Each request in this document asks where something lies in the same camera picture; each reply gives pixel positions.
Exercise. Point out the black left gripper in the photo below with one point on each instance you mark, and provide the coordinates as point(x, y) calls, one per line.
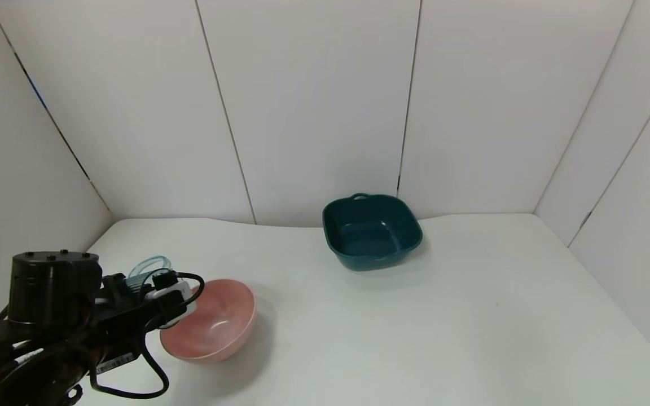
point(115, 361)

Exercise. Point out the ribbed clear blue cup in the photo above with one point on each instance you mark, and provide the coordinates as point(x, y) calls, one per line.
point(150, 263)

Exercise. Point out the pink round bowl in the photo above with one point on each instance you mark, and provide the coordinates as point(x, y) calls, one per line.
point(218, 327)

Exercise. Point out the teal square bowl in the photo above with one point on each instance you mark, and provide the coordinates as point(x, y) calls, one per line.
point(370, 239)

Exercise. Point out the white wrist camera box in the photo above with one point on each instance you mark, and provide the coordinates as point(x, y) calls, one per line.
point(175, 296)

